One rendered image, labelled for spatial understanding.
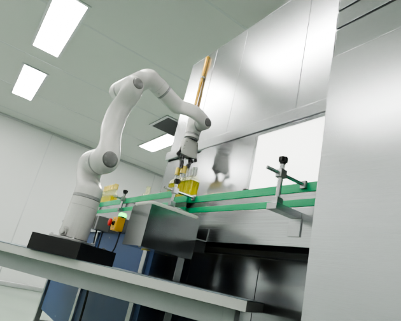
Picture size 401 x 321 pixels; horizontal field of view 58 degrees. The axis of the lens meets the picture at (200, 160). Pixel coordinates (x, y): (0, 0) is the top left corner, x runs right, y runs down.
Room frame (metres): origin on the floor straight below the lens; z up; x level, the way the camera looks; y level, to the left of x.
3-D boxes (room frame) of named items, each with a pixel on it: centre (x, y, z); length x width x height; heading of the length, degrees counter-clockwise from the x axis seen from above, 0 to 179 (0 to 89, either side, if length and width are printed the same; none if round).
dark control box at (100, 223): (2.16, 0.48, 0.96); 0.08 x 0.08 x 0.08; 31
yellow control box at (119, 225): (1.92, 0.34, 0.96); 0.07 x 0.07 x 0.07; 31
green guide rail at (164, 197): (2.36, 0.53, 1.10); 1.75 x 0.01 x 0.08; 31
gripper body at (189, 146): (1.86, 0.08, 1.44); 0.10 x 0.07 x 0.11; 121
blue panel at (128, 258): (2.38, 0.44, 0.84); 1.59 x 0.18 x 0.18; 31
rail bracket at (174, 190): (1.59, 0.06, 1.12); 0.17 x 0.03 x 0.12; 121
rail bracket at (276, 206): (1.04, -0.27, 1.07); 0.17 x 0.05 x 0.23; 121
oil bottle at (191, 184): (1.76, 0.02, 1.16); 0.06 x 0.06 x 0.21; 30
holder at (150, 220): (1.45, 0.06, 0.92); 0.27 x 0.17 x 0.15; 121
